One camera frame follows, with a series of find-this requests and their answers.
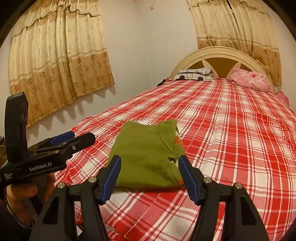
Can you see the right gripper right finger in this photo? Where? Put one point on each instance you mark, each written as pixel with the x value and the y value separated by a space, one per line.
pixel 241 220

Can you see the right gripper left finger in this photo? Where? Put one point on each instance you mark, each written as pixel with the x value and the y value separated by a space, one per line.
pixel 57 218

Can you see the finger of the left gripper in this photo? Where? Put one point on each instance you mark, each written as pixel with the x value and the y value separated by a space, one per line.
pixel 53 141
pixel 78 143

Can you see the green striped knit sweater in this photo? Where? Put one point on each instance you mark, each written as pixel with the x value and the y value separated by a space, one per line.
pixel 149 155

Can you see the person's left hand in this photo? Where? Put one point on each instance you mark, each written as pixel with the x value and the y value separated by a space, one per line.
pixel 15 196

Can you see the beige curtain left window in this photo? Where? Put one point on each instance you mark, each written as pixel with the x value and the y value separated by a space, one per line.
pixel 57 55

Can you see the red plaid bed sheet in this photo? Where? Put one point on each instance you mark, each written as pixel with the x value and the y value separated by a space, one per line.
pixel 232 134

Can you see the dark item beside bedding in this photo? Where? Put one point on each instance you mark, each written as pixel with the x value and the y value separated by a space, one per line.
pixel 164 81

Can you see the pink cloth beside bed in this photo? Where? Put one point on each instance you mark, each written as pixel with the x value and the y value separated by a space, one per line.
pixel 283 98

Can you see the grey white folded bedding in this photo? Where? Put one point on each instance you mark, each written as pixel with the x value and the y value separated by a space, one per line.
pixel 200 74

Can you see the pink floral pillow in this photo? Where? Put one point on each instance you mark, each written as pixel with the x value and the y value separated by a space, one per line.
pixel 249 79

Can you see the cream wooden headboard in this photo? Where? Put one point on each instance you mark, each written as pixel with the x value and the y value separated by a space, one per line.
pixel 222 61

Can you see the beige curtain behind headboard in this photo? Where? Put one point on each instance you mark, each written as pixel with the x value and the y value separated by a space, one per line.
pixel 242 25

